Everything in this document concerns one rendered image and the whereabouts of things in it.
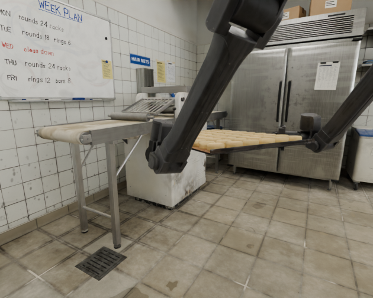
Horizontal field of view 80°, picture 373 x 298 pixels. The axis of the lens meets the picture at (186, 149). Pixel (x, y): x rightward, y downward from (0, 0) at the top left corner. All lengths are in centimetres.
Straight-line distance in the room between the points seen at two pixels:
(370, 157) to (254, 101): 152
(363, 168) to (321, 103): 98
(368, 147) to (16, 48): 368
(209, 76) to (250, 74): 277
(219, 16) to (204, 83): 11
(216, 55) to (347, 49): 276
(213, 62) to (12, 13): 205
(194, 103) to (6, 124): 190
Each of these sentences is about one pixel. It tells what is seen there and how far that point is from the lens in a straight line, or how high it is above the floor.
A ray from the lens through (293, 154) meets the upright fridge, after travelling 316.
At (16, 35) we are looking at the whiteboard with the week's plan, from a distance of 231.
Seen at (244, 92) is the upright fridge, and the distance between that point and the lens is 319.
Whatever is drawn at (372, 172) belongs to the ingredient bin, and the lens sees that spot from 352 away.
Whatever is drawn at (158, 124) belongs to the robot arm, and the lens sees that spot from 61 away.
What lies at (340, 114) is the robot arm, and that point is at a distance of 88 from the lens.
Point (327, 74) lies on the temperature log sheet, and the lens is 309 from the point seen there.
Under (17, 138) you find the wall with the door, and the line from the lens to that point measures 225.
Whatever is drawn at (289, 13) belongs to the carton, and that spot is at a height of 216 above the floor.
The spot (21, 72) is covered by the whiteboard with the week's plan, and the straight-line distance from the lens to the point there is 227.
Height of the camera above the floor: 114
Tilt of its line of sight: 13 degrees down
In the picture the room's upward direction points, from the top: straight up
